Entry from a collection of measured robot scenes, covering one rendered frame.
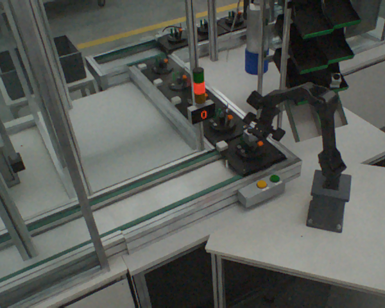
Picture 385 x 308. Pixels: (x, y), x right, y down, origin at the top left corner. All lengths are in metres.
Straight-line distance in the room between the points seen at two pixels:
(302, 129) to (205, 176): 0.52
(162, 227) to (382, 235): 0.90
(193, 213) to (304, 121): 0.72
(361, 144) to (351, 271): 0.80
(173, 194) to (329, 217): 0.68
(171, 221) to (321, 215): 0.62
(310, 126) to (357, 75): 1.07
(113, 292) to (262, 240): 0.65
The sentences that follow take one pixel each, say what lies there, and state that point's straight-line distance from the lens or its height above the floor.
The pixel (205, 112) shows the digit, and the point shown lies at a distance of 1.93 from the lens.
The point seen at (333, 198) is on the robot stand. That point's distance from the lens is 1.78.
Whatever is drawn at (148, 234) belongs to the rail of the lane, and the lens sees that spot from 1.80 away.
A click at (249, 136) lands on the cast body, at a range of 2.00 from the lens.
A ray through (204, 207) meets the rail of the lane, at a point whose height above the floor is 0.94.
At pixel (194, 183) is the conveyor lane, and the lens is 2.00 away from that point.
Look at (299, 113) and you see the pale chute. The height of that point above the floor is 1.08.
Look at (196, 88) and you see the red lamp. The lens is 1.86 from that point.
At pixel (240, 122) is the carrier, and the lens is 2.27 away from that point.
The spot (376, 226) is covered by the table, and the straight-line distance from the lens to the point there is 1.98.
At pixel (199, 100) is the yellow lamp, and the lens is 1.88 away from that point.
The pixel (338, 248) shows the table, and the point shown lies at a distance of 1.86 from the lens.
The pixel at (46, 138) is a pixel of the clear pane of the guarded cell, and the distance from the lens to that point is 1.34.
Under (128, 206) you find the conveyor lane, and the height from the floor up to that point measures 0.92.
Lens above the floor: 2.29
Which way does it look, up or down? 40 degrees down
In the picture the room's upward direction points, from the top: 6 degrees counter-clockwise
